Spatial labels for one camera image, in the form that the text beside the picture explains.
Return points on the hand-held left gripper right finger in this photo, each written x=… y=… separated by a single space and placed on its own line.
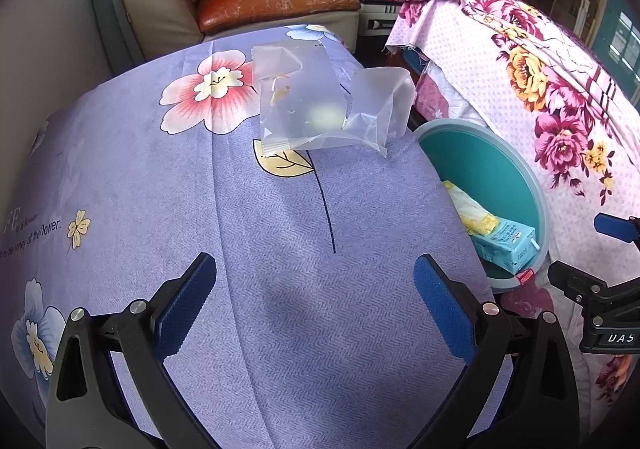
x=445 y=309

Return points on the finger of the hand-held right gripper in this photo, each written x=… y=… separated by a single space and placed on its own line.
x=612 y=225
x=580 y=286

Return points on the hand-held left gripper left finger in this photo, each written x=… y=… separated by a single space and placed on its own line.
x=185 y=309

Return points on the teal drink carton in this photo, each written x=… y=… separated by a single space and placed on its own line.
x=505 y=244

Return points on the yellow green packet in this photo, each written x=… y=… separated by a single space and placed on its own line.
x=475 y=214

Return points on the teal trash bin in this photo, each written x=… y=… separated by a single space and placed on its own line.
x=485 y=164

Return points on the translucent plastic bag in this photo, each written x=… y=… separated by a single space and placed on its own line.
x=295 y=94
x=380 y=99

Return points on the purple floral tablecloth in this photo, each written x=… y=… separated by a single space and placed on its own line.
x=250 y=254

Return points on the teal glass door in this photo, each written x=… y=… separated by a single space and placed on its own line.
x=622 y=39

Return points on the mauve floral mattress cover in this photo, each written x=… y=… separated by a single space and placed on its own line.
x=435 y=94

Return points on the pink floral bedsheet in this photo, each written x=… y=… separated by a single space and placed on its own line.
x=500 y=29

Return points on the white low cabinet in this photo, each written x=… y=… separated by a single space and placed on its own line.
x=375 y=21

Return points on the orange sofa seat cushion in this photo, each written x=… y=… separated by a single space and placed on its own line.
x=270 y=4

